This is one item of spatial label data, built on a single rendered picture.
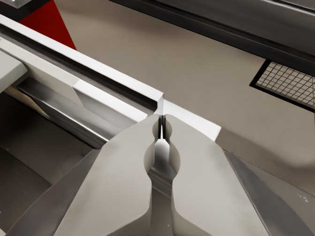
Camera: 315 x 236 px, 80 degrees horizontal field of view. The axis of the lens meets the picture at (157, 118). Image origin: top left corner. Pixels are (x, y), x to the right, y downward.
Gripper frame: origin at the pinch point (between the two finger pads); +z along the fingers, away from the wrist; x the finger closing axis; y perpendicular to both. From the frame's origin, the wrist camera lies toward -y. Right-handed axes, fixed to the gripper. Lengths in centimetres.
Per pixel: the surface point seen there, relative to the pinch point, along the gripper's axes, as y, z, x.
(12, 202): 13.3, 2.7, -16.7
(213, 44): 23, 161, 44
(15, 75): -1.3, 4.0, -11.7
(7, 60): -2.3, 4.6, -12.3
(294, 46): -1.2, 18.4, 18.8
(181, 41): 22, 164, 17
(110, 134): 2.8, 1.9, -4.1
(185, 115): 1.9, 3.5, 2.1
